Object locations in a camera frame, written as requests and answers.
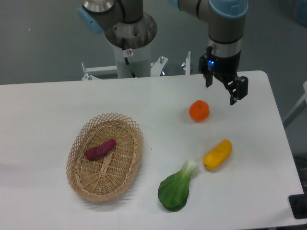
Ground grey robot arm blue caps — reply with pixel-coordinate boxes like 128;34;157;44
78;0;248;104

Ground white metal mounting frame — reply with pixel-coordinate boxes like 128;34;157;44
81;50;193;81

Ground black cable on pedestal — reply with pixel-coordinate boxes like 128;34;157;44
121;38;137;79

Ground orange tangerine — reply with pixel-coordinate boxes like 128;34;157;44
189;100;210;122

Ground woven wicker basket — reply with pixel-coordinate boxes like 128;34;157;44
66;113;143;202

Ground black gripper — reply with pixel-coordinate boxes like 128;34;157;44
199;46;248;105

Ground white frame at right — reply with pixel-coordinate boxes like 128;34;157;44
283;81;307;128

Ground black device at table edge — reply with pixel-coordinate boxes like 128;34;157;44
288;194;307;219

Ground green bok choy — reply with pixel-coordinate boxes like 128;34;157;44
157;160;198;212

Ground purple sweet potato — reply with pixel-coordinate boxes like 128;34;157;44
85;138;117;160

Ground yellow mango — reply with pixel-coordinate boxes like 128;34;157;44
203;139;233;170

